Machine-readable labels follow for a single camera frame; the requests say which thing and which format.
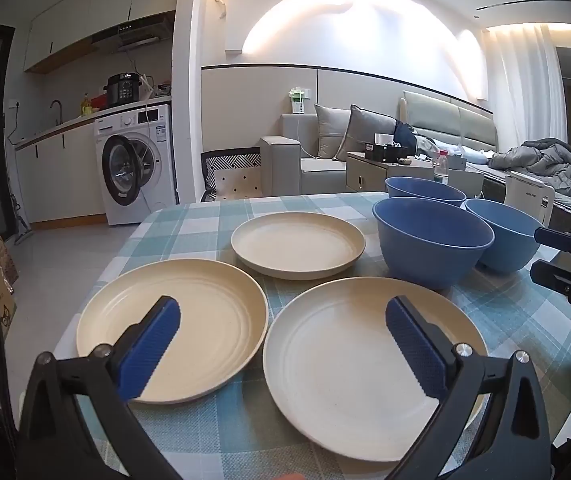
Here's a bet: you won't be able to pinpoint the white electric kettle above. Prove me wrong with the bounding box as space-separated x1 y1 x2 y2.
504 170 557 227

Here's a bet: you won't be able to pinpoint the cream small plate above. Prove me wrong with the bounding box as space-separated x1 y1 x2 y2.
230 211 366 280

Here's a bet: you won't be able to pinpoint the dark blue bowl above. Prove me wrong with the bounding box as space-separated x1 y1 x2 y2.
373 197 495 291

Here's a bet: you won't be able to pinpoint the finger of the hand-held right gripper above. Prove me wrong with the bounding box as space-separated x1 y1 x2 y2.
529 261 571 307
534 227 571 267

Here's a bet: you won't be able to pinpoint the range hood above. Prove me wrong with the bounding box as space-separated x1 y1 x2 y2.
91 15 173 53

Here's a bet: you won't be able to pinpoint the off-white large plate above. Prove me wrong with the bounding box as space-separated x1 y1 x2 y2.
264 276 489 462

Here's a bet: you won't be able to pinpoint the padded bed headboard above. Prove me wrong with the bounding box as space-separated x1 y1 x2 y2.
402 90 497 154

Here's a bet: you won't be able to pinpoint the dark blue clothing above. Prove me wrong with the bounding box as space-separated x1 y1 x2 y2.
393 122 419 149

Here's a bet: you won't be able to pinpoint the kitchen counter with cabinets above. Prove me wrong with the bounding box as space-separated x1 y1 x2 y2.
14 96 172 225

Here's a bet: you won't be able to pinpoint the black pressure cooker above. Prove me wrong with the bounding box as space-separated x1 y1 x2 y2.
108 74 142 107

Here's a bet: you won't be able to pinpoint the white curtain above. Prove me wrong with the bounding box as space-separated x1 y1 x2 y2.
484 24 569 163

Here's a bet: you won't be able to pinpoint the grey sofa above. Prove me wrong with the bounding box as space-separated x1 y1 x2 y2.
259 112 419 197

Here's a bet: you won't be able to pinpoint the black box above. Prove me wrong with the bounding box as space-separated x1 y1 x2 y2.
364 142 409 163

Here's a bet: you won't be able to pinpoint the chair with patterned cushion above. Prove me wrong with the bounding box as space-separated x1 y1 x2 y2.
200 147 262 204

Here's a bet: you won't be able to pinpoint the floor mop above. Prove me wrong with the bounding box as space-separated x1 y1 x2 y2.
4 167 33 247

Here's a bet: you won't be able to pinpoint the light blue bowl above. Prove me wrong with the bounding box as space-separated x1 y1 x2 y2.
464 199 549 273

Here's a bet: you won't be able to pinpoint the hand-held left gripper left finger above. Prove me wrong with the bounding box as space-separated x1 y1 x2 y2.
18 296 191 480

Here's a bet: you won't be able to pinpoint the grey cushion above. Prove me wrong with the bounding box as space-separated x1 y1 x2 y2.
314 104 355 160
336 105 397 162

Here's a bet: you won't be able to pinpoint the cream large plate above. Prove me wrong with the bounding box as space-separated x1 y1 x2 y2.
76 259 268 405

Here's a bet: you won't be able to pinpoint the clear water bottle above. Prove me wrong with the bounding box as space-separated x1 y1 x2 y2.
433 149 451 185

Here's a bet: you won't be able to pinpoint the white kitchen wall cabinets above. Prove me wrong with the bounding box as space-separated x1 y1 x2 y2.
24 0 182 73

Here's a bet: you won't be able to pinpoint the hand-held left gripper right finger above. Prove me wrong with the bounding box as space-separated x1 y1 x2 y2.
385 296 551 480

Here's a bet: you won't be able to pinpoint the grey blanket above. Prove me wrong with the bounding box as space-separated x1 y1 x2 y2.
487 137 571 202

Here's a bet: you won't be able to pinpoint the white washing machine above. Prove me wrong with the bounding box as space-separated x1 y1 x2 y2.
94 105 176 226

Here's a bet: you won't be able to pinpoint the beige low cabinet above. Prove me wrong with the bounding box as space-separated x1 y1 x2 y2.
346 152 485 197

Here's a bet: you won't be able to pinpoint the green checked tablecloth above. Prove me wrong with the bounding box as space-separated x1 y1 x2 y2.
54 191 571 476

